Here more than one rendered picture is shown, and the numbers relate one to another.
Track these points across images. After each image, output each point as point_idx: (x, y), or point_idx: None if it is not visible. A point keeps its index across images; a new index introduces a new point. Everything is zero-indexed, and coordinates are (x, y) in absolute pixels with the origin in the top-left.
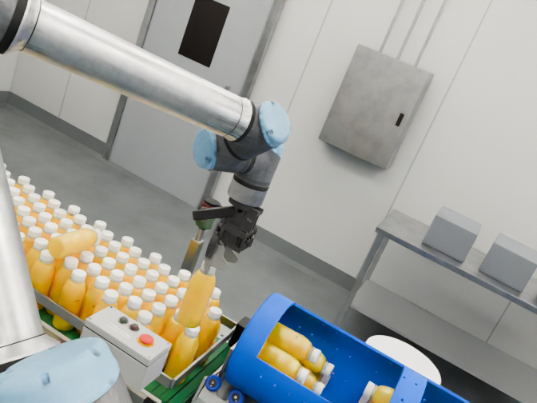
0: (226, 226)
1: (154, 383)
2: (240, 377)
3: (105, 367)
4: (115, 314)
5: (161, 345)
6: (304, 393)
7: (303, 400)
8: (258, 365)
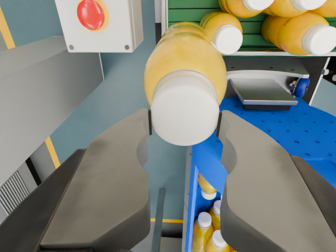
0: None
1: (186, 14)
2: None
3: None
4: None
5: (113, 41)
6: (189, 208)
7: (188, 203)
8: (193, 164)
